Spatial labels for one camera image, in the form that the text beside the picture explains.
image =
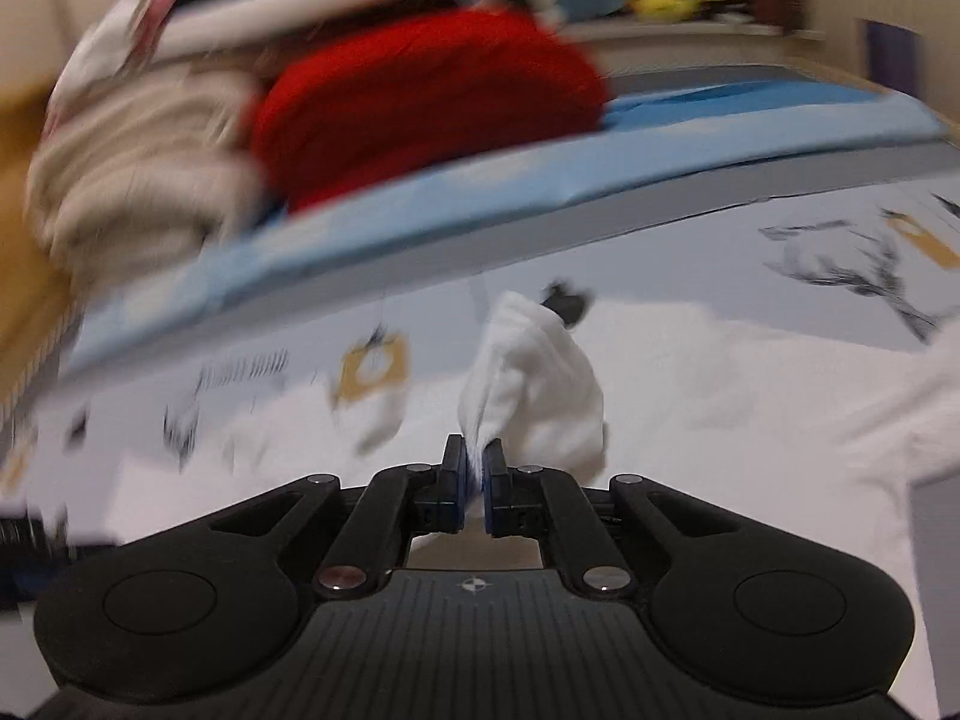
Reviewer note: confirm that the wooden headboard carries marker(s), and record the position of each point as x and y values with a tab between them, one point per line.
37	307

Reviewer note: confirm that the printed grey bed sheet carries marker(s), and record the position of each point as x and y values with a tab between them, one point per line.
856	246

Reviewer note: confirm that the red folded blanket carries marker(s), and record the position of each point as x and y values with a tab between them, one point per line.
417	92

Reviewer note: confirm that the white folded clothes stack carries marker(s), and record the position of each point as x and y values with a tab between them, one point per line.
137	33

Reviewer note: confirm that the white t-shirt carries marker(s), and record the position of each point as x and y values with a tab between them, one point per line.
773	426

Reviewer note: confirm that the cream folded quilt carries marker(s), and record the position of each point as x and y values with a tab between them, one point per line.
147	177

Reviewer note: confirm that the light blue folded sheet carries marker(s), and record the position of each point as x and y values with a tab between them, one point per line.
645	139

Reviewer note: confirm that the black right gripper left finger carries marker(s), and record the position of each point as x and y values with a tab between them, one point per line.
196	609

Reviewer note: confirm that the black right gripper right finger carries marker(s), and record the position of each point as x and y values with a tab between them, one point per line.
754	615

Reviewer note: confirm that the purple box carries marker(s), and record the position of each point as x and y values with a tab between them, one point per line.
893	57

